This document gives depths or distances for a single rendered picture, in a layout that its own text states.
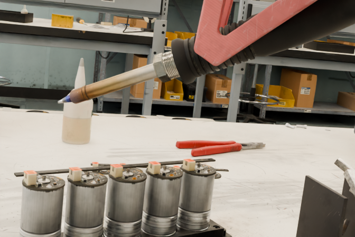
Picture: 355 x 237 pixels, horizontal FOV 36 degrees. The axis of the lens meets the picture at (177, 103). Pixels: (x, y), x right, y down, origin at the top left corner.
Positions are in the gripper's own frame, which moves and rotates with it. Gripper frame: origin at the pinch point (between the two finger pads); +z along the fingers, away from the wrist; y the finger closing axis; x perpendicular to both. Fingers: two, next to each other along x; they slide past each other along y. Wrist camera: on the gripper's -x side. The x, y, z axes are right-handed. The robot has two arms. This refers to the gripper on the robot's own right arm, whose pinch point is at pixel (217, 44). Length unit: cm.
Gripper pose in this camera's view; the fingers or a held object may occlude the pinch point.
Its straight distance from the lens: 28.6
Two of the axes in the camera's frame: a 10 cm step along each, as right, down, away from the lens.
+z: -5.5, 7.9, 2.5
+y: -2.2, 1.5, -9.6
